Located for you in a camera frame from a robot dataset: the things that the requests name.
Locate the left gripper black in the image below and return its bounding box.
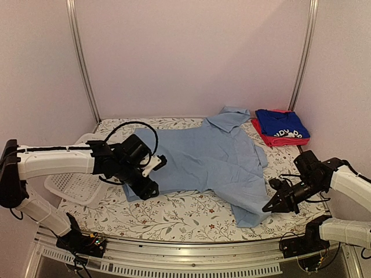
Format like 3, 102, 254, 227
115, 161, 159, 201

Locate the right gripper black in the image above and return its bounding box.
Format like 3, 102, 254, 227
263, 177, 326, 214

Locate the light blue shirt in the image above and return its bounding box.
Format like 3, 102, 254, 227
123, 106, 272, 229

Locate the blue printed t-shirt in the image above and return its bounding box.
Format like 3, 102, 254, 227
255, 109, 310, 139

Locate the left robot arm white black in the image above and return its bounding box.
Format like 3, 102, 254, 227
1, 136, 166, 251

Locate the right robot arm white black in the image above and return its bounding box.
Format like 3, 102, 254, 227
263, 151, 370, 257

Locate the white plastic laundry basket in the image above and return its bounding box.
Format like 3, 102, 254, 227
43, 132, 102, 206

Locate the folded pink garment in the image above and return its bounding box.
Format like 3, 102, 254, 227
252, 110, 310, 147

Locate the floral table mat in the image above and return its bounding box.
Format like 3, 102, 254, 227
57, 118, 329, 243

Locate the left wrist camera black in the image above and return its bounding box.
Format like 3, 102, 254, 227
121, 134, 150, 164

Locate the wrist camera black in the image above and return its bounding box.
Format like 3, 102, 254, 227
294, 150, 320, 180
121, 134, 150, 164

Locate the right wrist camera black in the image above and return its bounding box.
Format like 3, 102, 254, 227
294, 150, 320, 180

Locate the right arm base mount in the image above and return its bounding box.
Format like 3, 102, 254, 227
279, 232, 330, 258

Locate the aluminium front rail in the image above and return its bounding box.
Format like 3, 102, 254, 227
25, 227, 367, 277

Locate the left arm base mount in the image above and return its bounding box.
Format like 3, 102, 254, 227
56, 231, 107, 258

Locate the left aluminium corner post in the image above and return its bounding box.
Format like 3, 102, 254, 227
66, 0, 101, 123

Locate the aluminium corner post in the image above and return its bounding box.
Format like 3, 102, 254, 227
66, 0, 101, 123
288, 0, 319, 111

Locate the right aluminium corner post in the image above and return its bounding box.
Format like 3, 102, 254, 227
288, 0, 319, 111

